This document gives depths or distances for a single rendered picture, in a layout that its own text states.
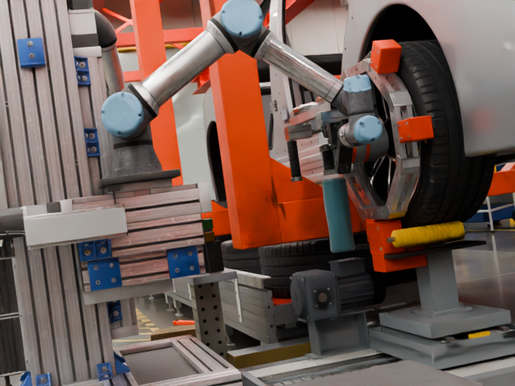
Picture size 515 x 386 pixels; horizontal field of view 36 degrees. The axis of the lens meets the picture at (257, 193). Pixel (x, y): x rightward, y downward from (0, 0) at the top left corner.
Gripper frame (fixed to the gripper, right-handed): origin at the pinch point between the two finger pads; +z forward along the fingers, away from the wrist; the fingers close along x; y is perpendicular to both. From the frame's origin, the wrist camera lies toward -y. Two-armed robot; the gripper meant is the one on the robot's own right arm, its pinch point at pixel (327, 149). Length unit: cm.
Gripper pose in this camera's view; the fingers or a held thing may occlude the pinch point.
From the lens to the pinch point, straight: 253.1
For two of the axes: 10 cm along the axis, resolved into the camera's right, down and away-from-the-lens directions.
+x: -9.5, 1.2, -2.7
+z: -2.7, 0.5, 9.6
